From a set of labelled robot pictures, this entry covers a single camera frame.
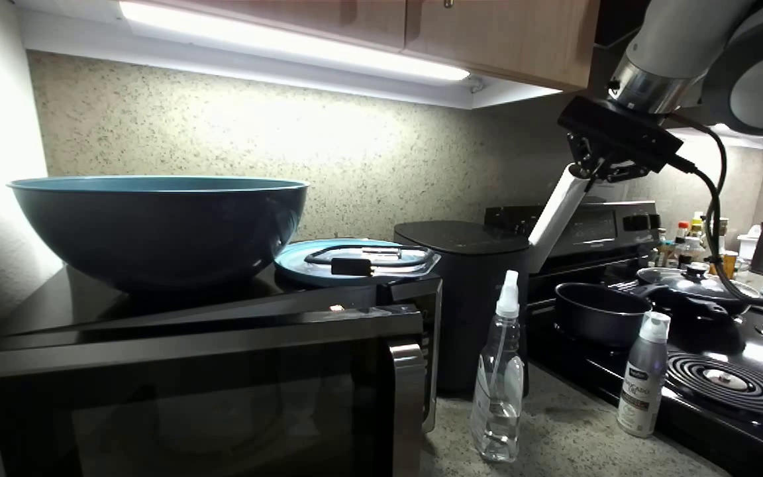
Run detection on black pot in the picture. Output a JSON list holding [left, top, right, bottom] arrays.
[[552, 279, 748, 355]]

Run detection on small white-capped spray bottle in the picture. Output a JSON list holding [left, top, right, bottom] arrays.
[[618, 309, 671, 436]]

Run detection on black air fryer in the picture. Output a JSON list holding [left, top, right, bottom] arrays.
[[395, 220, 527, 397]]

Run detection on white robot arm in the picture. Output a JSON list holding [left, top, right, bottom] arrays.
[[560, 0, 763, 179]]

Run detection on black electric stove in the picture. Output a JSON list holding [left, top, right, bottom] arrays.
[[524, 202, 763, 477]]

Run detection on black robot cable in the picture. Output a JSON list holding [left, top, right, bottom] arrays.
[[667, 114, 763, 309]]

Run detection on stainless microwave oven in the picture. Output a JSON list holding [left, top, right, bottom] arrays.
[[0, 276, 444, 477]]

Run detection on clear green-label spray bottle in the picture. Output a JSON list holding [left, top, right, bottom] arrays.
[[470, 269, 524, 464]]

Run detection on large blue bowl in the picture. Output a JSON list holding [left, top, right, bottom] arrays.
[[10, 175, 308, 293]]

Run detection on wooden upper cabinets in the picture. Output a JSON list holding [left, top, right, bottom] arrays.
[[165, 0, 601, 90]]

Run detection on blue plate with cable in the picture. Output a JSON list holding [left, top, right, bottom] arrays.
[[275, 238, 440, 287]]

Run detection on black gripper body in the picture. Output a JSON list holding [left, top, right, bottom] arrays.
[[560, 96, 682, 182]]

